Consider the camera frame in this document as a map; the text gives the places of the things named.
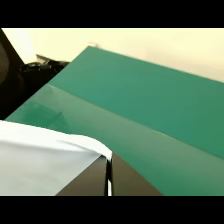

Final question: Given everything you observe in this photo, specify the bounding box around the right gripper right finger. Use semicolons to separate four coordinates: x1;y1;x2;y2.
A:
110;153;164;197

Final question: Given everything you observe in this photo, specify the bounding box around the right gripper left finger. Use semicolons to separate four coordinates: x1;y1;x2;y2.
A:
55;155;110;197

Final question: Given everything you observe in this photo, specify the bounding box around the white garment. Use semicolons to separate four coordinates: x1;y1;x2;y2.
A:
0;119;114;197

